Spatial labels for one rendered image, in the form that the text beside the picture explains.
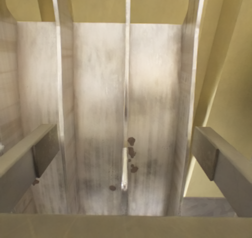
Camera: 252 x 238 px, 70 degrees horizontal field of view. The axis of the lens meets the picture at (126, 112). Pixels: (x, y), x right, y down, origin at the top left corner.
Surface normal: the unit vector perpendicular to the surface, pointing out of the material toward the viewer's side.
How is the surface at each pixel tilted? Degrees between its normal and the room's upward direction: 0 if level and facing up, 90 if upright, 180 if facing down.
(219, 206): 90
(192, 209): 90
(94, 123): 70
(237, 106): 90
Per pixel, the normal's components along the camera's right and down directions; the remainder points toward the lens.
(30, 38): 0.00, 0.04
